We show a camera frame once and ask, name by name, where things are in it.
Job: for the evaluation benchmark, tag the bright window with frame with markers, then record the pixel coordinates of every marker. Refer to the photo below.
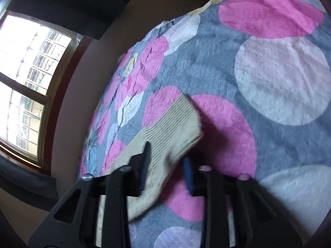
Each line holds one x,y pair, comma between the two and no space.
34,57

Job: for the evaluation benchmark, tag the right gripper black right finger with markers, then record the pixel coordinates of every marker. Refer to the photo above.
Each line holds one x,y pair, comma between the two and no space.
257,218

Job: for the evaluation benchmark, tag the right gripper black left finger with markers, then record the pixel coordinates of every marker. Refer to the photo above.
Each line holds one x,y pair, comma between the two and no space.
72,222

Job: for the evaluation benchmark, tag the polka dot bedspread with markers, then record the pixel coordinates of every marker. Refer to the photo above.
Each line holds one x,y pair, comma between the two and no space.
258,72

